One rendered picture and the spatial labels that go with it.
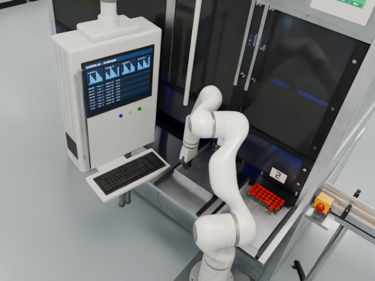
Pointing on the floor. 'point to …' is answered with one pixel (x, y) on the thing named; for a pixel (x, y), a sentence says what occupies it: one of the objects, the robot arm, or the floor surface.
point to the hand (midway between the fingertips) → (187, 164)
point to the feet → (298, 269)
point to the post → (327, 153)
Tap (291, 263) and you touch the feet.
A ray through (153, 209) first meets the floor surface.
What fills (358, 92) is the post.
